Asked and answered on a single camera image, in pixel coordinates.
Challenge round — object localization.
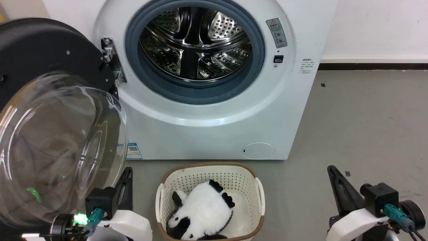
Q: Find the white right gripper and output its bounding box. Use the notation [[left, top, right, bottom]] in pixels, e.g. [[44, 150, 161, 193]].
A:
[[326, 165, 391, 241]]

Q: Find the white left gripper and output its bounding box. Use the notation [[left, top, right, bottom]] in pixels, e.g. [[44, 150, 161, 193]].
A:
[[88, 167, 153, 241]]

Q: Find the black door with glass bowl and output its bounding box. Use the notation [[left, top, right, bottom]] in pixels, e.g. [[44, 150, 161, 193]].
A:
[[0, 17, 129, 232]]

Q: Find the white front-load washing machine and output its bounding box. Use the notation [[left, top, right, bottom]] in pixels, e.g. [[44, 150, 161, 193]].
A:
[[43, 0, 339, 160]]

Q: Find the metal door hinge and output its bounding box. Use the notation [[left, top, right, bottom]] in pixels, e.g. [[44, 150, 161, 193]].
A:
[[101, 37, 127, 84]]

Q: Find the blue white energy sticker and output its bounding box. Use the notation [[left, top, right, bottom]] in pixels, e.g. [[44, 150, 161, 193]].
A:
[[126, 143, 143, 160]]

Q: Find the cream perforated laundry basket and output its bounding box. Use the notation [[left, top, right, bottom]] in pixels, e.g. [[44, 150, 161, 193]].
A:
[[155, 162, 266, 241]]

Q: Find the black white panda plush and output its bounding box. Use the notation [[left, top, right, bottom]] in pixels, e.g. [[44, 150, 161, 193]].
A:
[[166, 180, 235, 240]]

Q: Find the round white filter cover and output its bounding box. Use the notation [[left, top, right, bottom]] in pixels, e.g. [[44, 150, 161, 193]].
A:
[[242, 143, 276, 160]]

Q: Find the white and black baseboard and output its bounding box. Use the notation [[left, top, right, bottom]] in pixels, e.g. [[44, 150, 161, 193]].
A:
[[318, 55, 428, 71]]

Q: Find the stainless steel washer drum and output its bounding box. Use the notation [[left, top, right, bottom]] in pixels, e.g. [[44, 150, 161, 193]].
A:
[[139, 7, 253, 81]]

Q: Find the grey warning sticker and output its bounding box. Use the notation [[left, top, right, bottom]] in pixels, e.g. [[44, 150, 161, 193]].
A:
[[266, 18, 288, 49]]

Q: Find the green left cable connector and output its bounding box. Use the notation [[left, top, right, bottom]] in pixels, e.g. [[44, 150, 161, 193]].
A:
[[83, 208, 104, 235]]

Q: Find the green cable connector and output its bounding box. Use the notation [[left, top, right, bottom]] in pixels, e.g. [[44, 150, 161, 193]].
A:
[[384, 204, 416, 232], [83, 208, 104, 235]]

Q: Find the green right cable connector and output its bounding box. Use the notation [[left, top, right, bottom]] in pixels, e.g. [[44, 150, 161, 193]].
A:
[[384, 204, 416, 232]]

